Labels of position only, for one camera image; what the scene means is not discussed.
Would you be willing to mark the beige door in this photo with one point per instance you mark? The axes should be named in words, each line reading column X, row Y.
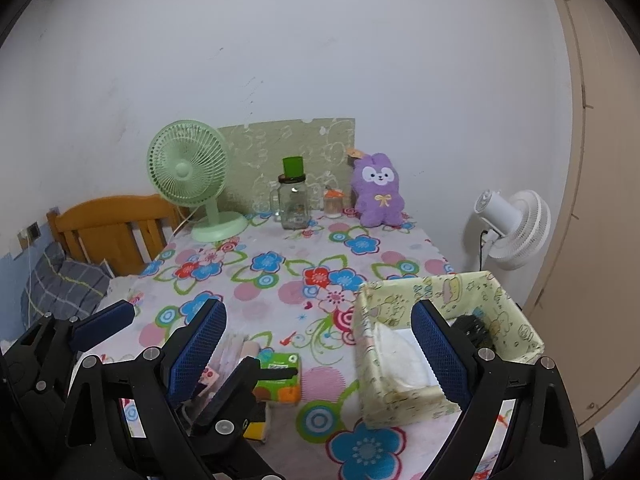
column 600, row 210

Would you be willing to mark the glass mug jar green lid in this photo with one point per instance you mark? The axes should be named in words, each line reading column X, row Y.
column 295, row 205

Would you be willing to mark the cotton swab container orange lid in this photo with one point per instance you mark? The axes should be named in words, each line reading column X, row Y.
column 332, row 205

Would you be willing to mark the small yellow item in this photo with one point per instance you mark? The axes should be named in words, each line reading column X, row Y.
column 256, row 431

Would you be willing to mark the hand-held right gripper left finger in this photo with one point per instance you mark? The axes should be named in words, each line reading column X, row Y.
column 197, row 350

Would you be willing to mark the clear pink printed packet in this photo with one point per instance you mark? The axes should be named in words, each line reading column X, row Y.
column 235, row 352

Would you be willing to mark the yellow printed fabric storage box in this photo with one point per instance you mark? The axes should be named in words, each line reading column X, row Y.
column 400, row 410

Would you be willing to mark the green desk fan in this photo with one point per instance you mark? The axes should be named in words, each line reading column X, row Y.
column 187, row 170

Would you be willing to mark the purple bunny plush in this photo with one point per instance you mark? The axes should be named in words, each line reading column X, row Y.
column 377, row 195

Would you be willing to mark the wooden headboard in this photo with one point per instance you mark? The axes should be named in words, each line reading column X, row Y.
column 110, row 225

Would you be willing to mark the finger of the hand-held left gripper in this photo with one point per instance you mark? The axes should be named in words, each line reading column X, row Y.
column 235, row 395
column 102, row 325

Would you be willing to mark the green patterned board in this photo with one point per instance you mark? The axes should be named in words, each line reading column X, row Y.
column 300, row 140

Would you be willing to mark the green tissue packet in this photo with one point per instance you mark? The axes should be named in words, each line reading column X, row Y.
column 280, row 390

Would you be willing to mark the floral tablecloth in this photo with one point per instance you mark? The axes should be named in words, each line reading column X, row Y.
column 300, row 270

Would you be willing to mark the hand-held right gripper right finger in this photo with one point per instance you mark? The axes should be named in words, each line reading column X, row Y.
column 440, row 355

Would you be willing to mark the white tissue in box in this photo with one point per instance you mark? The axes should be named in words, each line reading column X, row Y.
column 400, row 355

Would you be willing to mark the white circulator fan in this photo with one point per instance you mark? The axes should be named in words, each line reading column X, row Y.
column 520, row 230

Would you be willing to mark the grey plaid pillow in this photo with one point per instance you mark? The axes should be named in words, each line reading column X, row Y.
column 65, row 285

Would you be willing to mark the black fuzzy item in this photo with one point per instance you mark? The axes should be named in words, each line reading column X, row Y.
column 472, row 327

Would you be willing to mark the brown plush tag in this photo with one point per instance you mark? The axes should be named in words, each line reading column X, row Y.
column 354, row 155

